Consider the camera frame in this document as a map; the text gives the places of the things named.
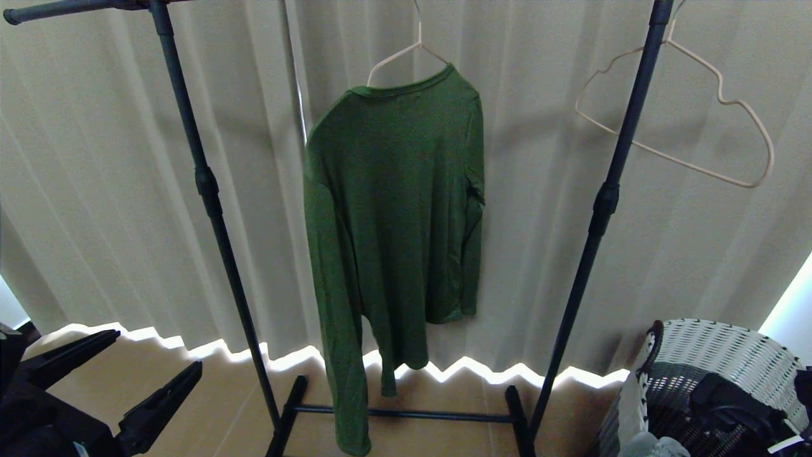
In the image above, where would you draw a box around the pale grey garment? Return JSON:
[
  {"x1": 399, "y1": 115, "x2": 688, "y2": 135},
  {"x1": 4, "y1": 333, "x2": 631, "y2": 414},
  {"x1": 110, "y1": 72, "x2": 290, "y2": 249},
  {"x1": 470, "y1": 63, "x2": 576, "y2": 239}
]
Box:
[{"x1": 619, "y1": 432, "x2": 692, "y2": 457}]

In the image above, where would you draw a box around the window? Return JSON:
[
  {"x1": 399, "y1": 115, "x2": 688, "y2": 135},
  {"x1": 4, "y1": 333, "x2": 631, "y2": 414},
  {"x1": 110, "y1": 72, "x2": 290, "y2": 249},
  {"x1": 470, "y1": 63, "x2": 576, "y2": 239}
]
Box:
[{"x1": 0, "y1": 274, "x2": 42, "y2": 347}]

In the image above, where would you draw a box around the white laundry basket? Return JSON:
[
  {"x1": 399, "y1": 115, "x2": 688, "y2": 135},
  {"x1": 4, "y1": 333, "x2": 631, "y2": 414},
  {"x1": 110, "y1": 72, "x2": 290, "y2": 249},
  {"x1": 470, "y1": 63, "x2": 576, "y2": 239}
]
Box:
[{"x1": 596, "y1": 319, "x2": 812, "y2": 457}]

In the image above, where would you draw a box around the pink clothes hanger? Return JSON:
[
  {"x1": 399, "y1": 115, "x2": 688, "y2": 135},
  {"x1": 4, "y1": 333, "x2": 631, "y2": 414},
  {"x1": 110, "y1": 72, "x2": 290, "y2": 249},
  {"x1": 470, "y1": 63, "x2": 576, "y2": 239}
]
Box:
[
  {"x1": 366, "y1": 0, "x2": 451, "y2": 86},
  {"x1": 574, "y1": 0, "x2": 776, "y2": 189}
]

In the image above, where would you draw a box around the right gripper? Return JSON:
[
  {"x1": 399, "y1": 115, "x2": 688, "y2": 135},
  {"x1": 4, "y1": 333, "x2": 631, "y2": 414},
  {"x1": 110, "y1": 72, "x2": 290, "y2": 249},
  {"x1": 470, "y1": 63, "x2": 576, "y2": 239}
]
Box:
[{"x1": 730, "y1": 413, "x2": 812, "y2": 457}]

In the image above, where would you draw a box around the green printed shirt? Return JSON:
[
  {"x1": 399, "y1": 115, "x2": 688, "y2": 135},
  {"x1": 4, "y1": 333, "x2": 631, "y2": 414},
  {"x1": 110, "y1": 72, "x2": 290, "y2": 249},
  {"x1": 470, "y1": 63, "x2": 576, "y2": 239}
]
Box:
[{"x1": 303, "y1": 63, "x2": 486, "y2": 456}]

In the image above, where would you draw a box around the black clothes rack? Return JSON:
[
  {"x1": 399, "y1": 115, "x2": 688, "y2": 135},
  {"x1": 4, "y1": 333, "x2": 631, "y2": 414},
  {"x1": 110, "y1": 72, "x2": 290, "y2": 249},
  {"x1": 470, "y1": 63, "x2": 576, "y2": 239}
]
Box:
[{"x1": 3, "y1": 0, "x2": 674, "y2": 457}]

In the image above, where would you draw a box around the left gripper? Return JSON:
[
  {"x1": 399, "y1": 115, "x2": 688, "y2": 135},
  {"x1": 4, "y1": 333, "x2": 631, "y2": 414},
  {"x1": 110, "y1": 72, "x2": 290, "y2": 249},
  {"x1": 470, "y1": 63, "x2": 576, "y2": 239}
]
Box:
[{"x1": 0, "y1": 329, "x2": 204, "y2": 457}]

